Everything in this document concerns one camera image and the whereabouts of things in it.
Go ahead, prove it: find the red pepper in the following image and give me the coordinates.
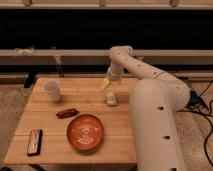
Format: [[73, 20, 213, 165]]
[[56, 108, 79, 119]]

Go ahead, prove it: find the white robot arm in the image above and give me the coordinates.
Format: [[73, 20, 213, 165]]
[[105, 46, 190, 171]]

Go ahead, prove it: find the orange bowl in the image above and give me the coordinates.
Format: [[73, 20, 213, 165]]
[[67, 114, 104, 151]]

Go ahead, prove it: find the white plastic cup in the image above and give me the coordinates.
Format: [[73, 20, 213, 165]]
[[44, 80, 61, 102]]

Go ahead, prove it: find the wooden table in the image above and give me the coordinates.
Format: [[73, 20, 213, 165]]
[[4, 78, 136, 164]]

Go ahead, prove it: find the black rectangular box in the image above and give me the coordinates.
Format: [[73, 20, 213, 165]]
[[27, 129, 43, 156]]

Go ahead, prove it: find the blue power adapter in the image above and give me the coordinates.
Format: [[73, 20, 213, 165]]
[[188, 90, 200, 106]]

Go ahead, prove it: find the black cable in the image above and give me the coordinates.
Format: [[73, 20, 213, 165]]
[[176, 79, 213, 168]]

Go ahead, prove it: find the grey horizontal rail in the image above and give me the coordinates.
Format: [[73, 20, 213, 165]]
[[0, 49, 213, 66]]

